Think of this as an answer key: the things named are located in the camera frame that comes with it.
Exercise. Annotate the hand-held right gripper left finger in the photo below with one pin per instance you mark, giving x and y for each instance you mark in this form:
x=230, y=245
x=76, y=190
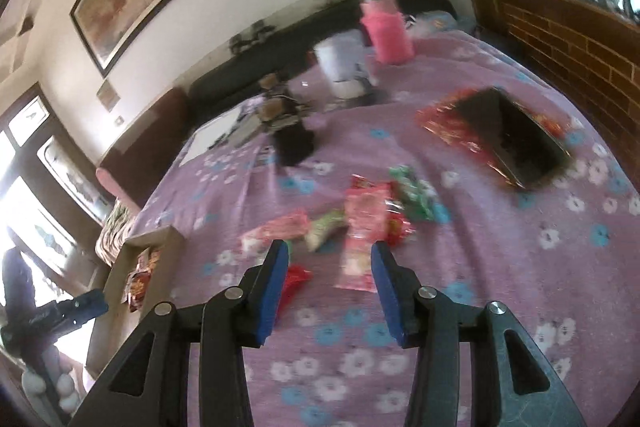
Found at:
x=272, y=292

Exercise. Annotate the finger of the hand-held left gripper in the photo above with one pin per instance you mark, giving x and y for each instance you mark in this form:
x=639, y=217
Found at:
x=87, y=304

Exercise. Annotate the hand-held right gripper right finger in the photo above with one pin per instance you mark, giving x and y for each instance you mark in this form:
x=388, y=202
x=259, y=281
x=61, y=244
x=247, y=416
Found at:
x=392, y=297

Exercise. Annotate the cardboard box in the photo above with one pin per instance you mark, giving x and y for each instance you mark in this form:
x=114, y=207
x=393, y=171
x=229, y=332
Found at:
x=117, y=287

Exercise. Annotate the pink white snack packet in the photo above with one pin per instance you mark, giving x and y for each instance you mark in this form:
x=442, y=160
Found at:
x=272, y=232

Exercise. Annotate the green white snack packet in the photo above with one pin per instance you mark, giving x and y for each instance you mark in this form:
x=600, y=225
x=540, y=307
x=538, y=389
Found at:
x=322, y=229

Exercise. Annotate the long pink snack packet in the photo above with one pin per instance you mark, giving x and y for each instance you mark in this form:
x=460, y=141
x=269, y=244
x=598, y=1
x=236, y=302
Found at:
x=360, y=217

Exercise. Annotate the person's left hand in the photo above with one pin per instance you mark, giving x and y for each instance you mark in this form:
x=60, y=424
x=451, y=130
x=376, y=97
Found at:
x=65, y=389

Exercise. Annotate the red yellow-print snack packet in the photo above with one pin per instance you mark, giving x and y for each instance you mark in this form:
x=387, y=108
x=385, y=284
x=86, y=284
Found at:
x=136, y=289

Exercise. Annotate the floral blanket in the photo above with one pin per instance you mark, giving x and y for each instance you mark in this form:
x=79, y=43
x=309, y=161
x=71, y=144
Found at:
x=112, y=232

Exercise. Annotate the black canister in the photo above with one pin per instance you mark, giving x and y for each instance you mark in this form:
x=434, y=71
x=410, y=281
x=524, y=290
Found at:
x=295, y=144

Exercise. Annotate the wooden glass door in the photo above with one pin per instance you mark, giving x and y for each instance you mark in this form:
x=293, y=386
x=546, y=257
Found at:
x=65, y=147

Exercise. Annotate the notebook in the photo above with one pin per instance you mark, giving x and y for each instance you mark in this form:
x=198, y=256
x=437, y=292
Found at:
x=245, y=129

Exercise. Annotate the white paper sheet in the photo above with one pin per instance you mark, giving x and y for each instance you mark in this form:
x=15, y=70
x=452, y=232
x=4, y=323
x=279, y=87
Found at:
x=210, y=137

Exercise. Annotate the brown sofa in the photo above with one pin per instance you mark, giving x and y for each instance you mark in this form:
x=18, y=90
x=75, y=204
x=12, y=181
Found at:
x=145, y=142

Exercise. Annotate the red foil packet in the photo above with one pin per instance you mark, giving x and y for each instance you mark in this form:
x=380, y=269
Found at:
x=442, y=127

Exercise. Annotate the dark jar with cork lid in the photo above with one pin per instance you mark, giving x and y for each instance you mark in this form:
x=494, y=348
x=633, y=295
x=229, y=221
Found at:
x=277, y=107

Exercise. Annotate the black phone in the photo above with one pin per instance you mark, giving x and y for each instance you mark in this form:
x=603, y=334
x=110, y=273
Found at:
x=510, y=137

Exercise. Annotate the black sofa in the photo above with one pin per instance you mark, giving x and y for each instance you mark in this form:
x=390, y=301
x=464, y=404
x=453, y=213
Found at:
x=260, y=57

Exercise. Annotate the white cup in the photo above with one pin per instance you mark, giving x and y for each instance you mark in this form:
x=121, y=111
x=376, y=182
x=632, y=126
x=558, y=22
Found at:
x=340, y=57

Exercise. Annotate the black device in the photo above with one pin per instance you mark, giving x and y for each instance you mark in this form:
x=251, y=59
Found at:
x=239, y=43
x=260, y=29

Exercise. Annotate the pink bottle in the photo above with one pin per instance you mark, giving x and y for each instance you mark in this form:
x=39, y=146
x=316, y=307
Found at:
x=387, y=32

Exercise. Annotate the small wall plaque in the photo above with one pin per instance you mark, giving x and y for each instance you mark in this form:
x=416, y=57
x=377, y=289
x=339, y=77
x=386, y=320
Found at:
x=107, y=94

